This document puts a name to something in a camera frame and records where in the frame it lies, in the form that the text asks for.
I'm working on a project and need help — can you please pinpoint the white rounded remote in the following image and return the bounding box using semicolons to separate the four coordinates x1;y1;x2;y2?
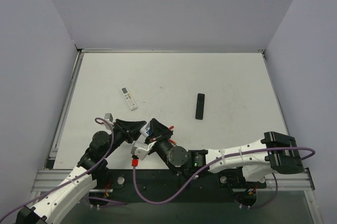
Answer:
140;125;150;138

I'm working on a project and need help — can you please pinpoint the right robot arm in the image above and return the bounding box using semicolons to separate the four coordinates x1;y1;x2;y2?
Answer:
145;119;304;182

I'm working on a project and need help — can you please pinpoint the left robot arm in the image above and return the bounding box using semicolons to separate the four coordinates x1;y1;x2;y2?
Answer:
15;118;146;223

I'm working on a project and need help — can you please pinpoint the white air conditioner remote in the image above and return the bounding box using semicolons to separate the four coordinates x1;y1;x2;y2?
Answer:
121;87;138;111

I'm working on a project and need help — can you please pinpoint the black slim remote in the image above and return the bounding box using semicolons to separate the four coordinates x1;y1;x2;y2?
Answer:
195;93;205;120

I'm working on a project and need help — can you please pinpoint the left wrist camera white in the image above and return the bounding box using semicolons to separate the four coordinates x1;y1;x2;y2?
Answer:
102;113;113;131

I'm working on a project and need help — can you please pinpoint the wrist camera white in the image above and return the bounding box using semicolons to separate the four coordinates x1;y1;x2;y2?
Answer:
102;113;113;131
131;141;155;167

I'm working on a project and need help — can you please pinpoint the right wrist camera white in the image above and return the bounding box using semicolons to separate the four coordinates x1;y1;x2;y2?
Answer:
131;141;155;167

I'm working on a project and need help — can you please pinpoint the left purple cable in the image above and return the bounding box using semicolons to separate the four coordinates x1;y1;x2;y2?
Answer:
0;117;127;219

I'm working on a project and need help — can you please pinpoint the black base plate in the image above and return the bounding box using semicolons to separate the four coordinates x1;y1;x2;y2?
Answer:
87;168;266;206

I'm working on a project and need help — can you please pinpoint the aluminium front rail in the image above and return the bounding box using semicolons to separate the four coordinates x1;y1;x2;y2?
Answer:
31;169;71;192

